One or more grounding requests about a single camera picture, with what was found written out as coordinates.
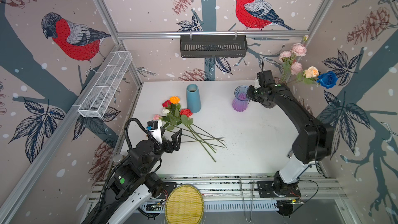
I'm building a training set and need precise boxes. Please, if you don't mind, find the blue purple glass vase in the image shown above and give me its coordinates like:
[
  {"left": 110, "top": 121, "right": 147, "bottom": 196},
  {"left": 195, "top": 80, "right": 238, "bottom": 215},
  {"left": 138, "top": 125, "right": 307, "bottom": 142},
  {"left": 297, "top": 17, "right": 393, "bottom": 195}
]
[{"left": 232, "top": 86, "right": 249, "bottom": 112}]

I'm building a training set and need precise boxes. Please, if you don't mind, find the pink carnation flower stem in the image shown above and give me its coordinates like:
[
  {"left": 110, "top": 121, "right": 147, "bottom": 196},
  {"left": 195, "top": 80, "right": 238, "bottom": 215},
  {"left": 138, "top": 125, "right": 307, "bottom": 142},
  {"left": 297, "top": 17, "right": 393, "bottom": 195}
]
[{"left": 290, "top": 62, "right": 303, "bottom": 75}]

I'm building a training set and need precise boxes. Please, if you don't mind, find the dark red rose flower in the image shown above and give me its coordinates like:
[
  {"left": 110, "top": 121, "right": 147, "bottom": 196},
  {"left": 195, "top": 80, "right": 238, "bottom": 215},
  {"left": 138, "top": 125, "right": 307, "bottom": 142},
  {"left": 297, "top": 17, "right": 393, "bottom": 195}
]
[{"left": 162, "top": 100, "right": 173, "bottom": 108}]

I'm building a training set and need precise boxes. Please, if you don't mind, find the cream peach rose stem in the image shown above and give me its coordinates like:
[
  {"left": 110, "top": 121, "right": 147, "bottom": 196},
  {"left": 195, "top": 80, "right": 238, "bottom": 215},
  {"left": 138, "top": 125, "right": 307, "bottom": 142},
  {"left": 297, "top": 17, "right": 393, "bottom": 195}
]
[{"left": 294, "top": 66, "right": 320, "bottom": 85}]

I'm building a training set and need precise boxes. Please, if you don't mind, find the blue rose flower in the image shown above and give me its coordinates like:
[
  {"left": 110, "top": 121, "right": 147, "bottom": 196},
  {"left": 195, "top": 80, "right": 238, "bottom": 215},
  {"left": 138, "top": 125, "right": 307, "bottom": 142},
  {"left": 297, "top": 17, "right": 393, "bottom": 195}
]
[{"left": 317, "top": 71, "right": 338, "bottom": 89}]

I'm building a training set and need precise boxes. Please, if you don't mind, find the pink rose flower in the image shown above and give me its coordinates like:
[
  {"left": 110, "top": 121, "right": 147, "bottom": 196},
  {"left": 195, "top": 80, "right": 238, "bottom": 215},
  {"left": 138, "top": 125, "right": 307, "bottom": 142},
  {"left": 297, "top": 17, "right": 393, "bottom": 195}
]
[{"left": 153, "top": 115, "right": 162, "bottom": 120}]

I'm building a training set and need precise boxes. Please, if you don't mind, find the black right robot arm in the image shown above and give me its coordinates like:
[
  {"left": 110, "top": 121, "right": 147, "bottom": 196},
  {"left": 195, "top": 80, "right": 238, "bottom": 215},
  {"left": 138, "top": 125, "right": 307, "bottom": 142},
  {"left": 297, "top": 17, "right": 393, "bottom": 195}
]
[{"left": 247, "top": 70, "right": 334, "bottom": 197}]

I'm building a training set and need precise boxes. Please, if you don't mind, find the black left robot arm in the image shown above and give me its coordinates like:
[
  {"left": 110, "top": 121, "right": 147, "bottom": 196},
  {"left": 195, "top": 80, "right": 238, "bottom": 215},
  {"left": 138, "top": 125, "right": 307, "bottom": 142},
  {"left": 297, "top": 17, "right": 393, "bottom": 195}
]
[{"left": 83, "top": 118, "right": 182, "bottom": 224}]

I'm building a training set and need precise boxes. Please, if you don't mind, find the teal ceramic vase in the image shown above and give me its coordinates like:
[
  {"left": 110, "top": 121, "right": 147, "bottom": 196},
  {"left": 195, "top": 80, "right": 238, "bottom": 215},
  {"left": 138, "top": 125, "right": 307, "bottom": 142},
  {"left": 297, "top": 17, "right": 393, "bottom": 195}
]
[{"left": 187, "top": 84, "right": 201, "bottom": 114}]

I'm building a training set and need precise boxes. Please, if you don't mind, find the white rose flower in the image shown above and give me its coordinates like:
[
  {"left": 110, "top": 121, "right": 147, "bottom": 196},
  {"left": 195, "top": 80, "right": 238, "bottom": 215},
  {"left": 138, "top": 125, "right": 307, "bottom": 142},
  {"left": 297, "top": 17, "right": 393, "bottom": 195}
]
[{"left": 162, "top": 108, "right": 170, "bottom": 116}]

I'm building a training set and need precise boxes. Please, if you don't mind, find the orange rose flower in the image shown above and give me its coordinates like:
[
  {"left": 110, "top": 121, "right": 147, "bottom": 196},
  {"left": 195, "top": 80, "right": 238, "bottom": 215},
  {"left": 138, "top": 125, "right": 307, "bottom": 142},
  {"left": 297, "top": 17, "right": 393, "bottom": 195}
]
[{"left": 170, "top": 96, "right": 180, "bottom": 104}]

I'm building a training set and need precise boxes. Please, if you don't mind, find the yellow woven round mat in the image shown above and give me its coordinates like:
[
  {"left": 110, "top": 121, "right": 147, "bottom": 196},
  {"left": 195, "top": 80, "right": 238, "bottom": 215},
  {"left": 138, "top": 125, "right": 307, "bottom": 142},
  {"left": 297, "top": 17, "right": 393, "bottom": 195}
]
[{"left": 165, "top": 184, "right": 205, "bottom": 224}]

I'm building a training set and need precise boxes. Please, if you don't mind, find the white mesh wall shelf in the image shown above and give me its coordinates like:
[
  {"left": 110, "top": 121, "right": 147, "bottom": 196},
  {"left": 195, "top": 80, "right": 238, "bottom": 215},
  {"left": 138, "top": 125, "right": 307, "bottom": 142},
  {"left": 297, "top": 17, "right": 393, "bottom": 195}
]
[{"left": 78, "top": 51, "right": 132, "bottom": 118}]

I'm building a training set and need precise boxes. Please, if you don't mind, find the black hanging wire basket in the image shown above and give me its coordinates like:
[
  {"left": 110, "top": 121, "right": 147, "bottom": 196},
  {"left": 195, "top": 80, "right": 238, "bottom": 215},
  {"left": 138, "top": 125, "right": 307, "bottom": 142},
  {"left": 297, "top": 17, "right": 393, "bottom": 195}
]
[{"left": 180, "top": 35, "right": 248, "bottom": 58}]

